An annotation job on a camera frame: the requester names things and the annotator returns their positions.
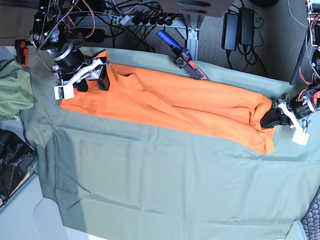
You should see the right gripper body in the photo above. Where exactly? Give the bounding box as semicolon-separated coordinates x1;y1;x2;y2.
51;48;109;86

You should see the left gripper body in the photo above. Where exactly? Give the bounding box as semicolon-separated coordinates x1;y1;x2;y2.
272;91;320;127

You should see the orange T-shirt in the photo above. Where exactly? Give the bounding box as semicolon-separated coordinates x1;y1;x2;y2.
59;50;275;154

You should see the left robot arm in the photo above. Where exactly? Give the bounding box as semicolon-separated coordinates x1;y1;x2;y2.
260;0;320;132

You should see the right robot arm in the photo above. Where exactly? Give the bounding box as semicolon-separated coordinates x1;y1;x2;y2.
29;0;109;100

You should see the olive green shirt pile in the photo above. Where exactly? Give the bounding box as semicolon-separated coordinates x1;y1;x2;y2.
0;59;34;121

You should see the black power brick left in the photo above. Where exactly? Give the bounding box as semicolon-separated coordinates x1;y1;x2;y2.
79;28;105;43

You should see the blue clamp left edge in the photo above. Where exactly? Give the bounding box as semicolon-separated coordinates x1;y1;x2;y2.
14;39;31;67

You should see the blue clamp edge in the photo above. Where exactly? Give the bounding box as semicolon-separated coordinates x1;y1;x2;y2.
156;30;205;80
14;39;31;67

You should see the white power strip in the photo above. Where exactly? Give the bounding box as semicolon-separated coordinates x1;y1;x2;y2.
110;12;178;27

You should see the blue clamp centre edge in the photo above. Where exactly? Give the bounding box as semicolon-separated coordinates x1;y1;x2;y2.
156;30;205;80

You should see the black power adapter right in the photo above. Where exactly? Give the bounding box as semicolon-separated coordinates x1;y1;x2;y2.
238;8;255;46

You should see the black power adapter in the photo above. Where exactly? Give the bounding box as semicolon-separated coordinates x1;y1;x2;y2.
221;12;238;51
238;8;255;46

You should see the black plastic bag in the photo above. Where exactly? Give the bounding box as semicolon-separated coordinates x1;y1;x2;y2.
0;129;37;204

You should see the black power adapter left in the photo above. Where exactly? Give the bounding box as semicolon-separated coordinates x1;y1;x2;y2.
221;12;238;51

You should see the patterned mesh chair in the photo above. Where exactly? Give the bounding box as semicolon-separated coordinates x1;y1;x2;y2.
301;188;320;240

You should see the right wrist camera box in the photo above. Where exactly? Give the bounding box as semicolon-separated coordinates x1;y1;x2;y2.
54;84;75;100

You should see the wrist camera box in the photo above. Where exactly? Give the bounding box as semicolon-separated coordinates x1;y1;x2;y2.
54;84;75;100
292;130;310;146

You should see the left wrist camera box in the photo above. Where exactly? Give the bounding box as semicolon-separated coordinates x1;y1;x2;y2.
292;130;310;146

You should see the white cable on carpet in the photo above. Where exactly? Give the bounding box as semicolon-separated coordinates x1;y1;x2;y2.
286;0;311;33

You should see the aluminium frame post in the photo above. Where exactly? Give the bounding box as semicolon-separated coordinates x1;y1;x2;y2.
176;14;204;61

